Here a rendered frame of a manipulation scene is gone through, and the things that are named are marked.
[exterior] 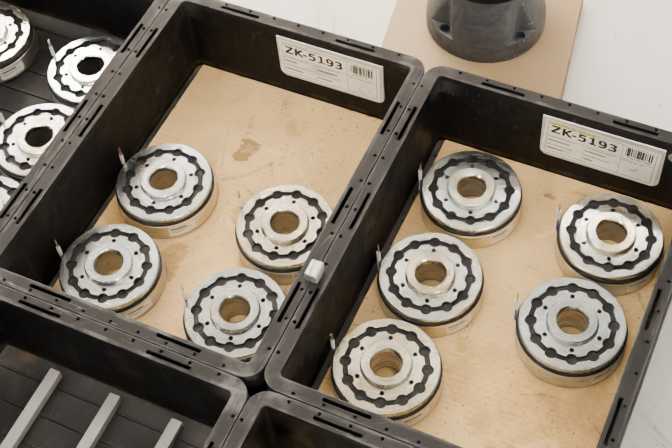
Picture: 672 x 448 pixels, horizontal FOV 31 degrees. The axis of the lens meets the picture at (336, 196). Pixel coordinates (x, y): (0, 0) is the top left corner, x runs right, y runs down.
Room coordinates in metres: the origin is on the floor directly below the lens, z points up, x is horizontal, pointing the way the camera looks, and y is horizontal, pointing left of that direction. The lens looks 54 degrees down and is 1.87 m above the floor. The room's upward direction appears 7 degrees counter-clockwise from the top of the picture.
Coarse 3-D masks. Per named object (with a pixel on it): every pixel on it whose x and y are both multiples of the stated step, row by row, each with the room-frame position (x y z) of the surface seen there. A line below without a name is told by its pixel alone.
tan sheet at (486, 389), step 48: (528, 192) 0.73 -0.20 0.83; (576, 192) 0.73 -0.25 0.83; (528, 240) 0.67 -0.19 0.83; (528, 288) 0.62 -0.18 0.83; (480, 336) 0.57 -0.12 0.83; (480, 384) 0.52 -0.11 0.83; (528, 384) 0.51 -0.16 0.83; (432, 432) 0.48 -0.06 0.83; (480, 432) 0.47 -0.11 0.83; (528, 432) 0.47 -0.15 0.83; (576, 432) 0.46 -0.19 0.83
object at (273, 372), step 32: (416, 96) 0.80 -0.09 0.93; (512, 96) 0.78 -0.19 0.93; (544, 96) 0.78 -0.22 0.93; (608, 128) 0.73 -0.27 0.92; (640, 128) 0.72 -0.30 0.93; (384, 160) 0.72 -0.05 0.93; (352, 224) 0.66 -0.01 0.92; (320, 288) 0.58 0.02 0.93; (288, 352) 0.52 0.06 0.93; (640, 352) 0.48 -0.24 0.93; (288, 384) 0.49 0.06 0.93; (352, 416) 0.45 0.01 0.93; (608, 416) 0.43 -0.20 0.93
